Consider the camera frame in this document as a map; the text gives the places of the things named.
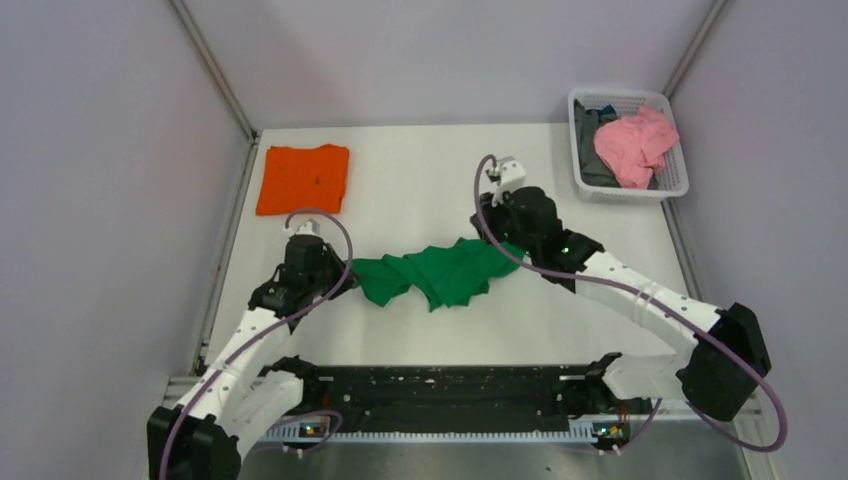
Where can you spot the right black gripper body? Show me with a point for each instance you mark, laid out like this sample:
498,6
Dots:
498,221

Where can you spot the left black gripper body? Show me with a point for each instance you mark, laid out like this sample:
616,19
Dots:
331,274

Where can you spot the white plastic basket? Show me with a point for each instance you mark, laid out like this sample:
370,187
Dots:
672,182

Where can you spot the blue t shirt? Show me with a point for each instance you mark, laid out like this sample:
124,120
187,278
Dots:
606,114

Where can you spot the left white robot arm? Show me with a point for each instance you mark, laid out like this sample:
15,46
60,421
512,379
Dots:
212,427

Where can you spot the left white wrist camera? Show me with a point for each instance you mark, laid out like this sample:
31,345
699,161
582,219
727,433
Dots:
308,227

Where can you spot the grey t shirt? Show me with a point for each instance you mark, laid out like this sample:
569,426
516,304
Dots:
593,171

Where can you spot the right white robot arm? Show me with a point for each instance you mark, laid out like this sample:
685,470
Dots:
718,354

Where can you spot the folded orange t shirt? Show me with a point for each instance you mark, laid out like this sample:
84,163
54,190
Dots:
296,178

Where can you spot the pink t shirt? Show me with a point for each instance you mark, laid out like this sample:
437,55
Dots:
634,147

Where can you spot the green t shirt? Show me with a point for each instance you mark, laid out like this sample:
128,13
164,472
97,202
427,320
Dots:
446,276

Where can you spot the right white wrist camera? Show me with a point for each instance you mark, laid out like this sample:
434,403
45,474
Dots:
506,176

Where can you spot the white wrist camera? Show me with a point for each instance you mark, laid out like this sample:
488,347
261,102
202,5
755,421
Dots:
506,176
308,227

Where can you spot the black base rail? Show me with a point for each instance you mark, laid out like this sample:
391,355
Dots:
457,399

